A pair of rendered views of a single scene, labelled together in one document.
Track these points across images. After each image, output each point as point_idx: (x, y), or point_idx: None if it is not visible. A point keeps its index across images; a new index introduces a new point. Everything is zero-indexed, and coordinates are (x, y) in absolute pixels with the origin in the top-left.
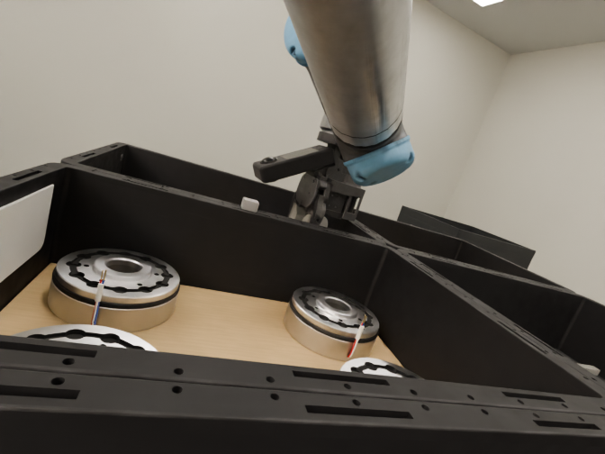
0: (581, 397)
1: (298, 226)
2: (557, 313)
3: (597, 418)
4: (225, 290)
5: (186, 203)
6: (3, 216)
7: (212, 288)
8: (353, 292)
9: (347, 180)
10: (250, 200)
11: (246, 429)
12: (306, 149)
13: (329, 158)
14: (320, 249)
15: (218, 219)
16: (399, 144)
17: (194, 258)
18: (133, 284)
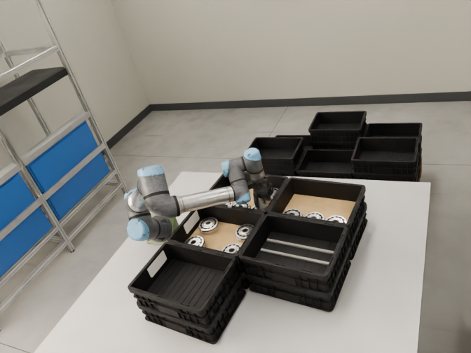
0: (230, 253)
1: (239, 211)
2: (336, 232)
3: (226, 255)
4: (233, 223)
5: (217, 208)
6: (188, 221)
7: (230, 223)
8: None
9: (263, 188)
10: (228, 205)
11: (190, 249)
12: (250, 181)
13: (253, 185)
14: (246, 215)
15: (223, 210)
16: (238, 199)
17: (223, 217)
18: (207, 227)
